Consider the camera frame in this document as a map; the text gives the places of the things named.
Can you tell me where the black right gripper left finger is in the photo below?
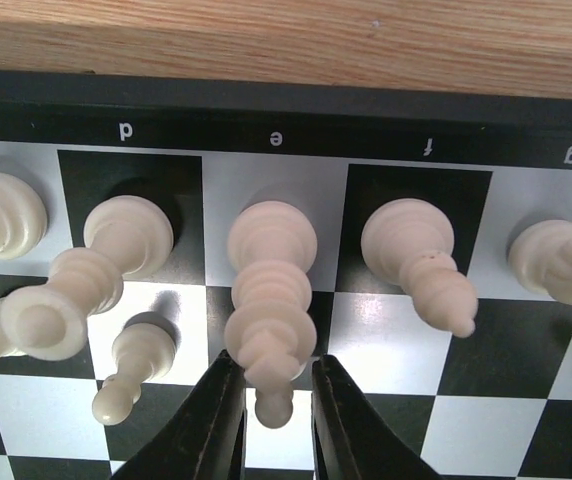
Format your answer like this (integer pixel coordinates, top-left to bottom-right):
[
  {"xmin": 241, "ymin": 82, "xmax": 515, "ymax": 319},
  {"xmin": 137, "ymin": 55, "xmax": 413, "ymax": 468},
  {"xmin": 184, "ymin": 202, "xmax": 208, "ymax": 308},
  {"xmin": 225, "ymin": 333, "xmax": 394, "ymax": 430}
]
[{"xmin": 112, "ymin": 350, "xmax": 245, "ymax": 480}]

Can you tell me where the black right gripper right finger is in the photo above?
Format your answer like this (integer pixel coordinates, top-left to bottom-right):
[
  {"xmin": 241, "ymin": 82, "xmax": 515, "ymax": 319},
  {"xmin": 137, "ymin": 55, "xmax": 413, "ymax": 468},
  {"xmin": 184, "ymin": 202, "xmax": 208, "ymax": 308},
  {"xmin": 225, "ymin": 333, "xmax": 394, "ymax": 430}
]
[{"xmin": 312, "ymin": 355, "xmax": 441, "ymax": 480}]

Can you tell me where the white pawn e7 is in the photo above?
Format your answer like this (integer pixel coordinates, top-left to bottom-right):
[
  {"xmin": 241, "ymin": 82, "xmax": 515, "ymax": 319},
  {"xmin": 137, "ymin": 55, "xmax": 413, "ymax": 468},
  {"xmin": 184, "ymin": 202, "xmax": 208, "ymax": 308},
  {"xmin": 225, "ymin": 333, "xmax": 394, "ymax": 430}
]
[{"xmin": 255, "ymin": 386, "xmax": 293, "ymax": 429}]

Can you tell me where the white pawn d7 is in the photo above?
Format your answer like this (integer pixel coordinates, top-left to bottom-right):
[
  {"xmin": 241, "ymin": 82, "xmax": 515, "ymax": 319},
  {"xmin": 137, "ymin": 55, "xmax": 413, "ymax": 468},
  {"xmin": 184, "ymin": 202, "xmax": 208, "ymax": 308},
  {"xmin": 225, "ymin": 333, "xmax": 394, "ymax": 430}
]
[{"xmin": 91, "ymin": 311, "xmax": 178, "ymax": 426}]

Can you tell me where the white king e8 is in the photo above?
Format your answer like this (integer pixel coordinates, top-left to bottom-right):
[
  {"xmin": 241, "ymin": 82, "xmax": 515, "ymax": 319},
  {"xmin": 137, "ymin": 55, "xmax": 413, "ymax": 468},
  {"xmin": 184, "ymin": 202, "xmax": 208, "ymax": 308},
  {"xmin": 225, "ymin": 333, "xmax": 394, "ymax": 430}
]
[{"xmin": 224, "ymin": 201, "xmax": 317, "ymax": 393}]

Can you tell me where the white bishop f8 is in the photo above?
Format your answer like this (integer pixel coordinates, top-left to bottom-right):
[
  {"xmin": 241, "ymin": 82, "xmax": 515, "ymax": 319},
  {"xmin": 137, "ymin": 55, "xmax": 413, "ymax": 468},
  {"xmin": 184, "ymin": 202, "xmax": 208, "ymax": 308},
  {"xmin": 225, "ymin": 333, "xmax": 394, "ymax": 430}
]
[{"xmin": 361, "ymin": 198, "xmax": 478, "ymax": 338}]

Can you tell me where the white queen d8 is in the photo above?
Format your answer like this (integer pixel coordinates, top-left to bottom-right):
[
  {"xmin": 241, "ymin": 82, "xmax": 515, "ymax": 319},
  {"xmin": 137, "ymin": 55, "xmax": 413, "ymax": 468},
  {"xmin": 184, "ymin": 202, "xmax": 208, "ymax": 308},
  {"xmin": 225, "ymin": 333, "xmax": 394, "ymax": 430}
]
[{"xmin": 0, "ymin": 195, "xmax": 174, "ymax": 361}]

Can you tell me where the black and white chessboard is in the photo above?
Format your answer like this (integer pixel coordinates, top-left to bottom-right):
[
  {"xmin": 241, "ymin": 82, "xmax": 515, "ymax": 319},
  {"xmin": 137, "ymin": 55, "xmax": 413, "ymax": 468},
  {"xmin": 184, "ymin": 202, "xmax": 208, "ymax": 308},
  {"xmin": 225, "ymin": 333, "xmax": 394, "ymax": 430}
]
[{"xmin": 0, "ymin": 71, "xmax": 572, "ymax": 479}]

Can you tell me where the white knight g8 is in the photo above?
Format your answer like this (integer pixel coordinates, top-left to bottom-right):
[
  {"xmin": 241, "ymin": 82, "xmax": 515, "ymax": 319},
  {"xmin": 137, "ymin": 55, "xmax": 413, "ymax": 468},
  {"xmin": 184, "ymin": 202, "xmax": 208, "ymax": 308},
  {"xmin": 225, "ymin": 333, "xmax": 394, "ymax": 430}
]
[{"xmin": 508, "ymin": 220, "xmax": 572, "ymax": 305}]

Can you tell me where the white bishop c8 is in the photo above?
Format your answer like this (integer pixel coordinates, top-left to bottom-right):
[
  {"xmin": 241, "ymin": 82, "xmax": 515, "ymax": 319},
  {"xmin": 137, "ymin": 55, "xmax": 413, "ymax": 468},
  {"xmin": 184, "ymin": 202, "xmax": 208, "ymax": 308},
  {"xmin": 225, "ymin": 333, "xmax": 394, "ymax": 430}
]
[{"xmin": 0, "ymin": 173, "xmax": 48, "ymax": 260}]

